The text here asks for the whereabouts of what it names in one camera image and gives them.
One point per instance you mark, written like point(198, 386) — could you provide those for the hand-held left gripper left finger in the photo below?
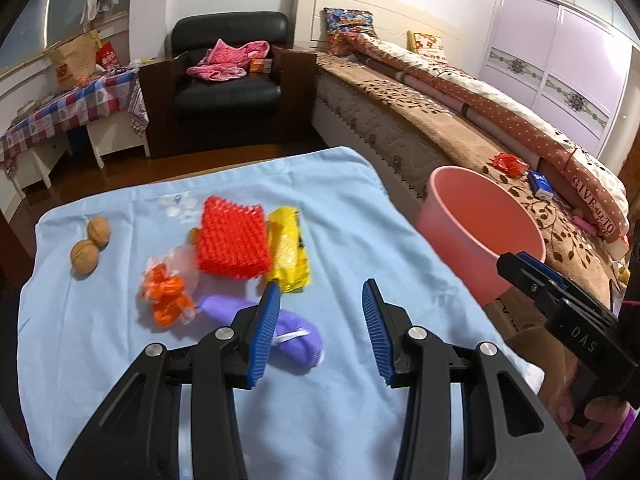
point(265, 335)

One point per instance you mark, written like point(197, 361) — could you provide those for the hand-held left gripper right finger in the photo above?
point(377, 335)

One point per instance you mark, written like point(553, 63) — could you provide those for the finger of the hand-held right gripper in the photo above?
point(525, 280)
point(532, 258)

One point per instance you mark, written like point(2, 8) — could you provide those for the yellow plastic wrapper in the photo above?
point(287, 250)

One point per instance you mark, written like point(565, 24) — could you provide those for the pink plastic bucket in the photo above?
point(450, 220)

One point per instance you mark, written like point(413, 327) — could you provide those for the red foam net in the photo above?
point(230, 240)

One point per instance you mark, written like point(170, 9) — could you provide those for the orange plastic wrapper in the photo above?
point(167, 295)

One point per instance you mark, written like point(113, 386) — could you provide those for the clear plastic bag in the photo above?
point(180, 260)

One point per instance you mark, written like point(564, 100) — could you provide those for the person's right hand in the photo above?
point(605, 425)

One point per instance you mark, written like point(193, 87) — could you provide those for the pink tube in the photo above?
point(583, 224)

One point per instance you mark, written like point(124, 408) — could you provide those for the blue tissue pack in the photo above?
point(540, 182)

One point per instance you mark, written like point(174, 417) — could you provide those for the small yellow toy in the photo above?
point(623, 272)

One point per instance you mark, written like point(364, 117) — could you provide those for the red snack packet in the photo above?
point(510, 162)

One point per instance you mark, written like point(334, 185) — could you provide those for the light blue cloth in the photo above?
point(125, 385)

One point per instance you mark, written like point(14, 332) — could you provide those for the dotted quilt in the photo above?
point(500, 105)

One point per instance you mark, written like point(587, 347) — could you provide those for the walnut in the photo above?
point(82, 257)
point(99, 230)

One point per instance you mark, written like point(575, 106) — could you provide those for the bed with brown floral blanket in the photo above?
point(400, 110)

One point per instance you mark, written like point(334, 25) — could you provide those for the purple sliding wardrobe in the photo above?
point(565, 45)

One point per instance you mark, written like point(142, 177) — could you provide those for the yellow floral pillow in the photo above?
point(427, 45)

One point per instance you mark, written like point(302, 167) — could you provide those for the black leather armchair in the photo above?
point(225, 95)

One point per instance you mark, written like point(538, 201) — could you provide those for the white side table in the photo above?
point(115, 135)

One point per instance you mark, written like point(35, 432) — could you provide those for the striped hanging towel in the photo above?
point(138, 110)

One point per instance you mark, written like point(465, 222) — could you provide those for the orange box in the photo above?
point(260, 65)

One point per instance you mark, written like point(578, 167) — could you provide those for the pink garment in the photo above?
point(225, 60)

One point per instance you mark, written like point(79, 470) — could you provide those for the cream headboard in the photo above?
point(390, 15)

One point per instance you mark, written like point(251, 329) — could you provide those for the colourful cartoon pillow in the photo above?
point(350, 25)

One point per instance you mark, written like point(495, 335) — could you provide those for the checked tablecloth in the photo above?
point(65, 110)

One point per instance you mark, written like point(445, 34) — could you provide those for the red bag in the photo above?
point(106, 57)

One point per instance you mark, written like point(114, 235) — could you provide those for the brown paper bag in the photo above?
point(75, 57)

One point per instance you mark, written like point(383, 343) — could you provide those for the curved window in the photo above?
point(55, 10)

